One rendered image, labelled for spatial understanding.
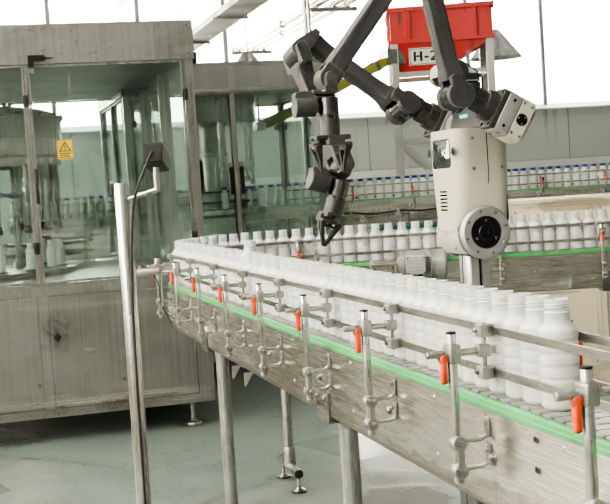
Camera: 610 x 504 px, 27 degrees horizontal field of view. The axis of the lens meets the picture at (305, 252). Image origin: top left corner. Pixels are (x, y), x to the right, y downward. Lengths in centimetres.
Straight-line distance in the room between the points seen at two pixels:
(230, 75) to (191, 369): 275
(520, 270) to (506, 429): 373
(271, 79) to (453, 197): 572
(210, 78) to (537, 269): 418
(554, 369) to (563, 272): 383
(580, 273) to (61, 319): 301
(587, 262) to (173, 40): 285
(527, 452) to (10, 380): 552
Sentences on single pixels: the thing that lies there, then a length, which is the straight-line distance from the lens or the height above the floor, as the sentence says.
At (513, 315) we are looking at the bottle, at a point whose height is 113.
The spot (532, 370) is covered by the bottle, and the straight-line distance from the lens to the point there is 195.
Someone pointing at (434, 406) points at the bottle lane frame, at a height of 95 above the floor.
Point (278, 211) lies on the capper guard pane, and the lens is 936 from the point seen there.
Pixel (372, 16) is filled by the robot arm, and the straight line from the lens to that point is 351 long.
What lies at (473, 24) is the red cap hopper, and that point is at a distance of 1076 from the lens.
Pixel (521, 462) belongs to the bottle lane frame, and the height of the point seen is 92.
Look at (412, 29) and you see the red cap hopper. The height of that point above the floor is 261.
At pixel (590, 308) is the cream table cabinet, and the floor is 48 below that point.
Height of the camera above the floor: 136
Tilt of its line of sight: 3 degrees down
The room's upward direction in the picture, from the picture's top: 4 degrees counter-clockwise
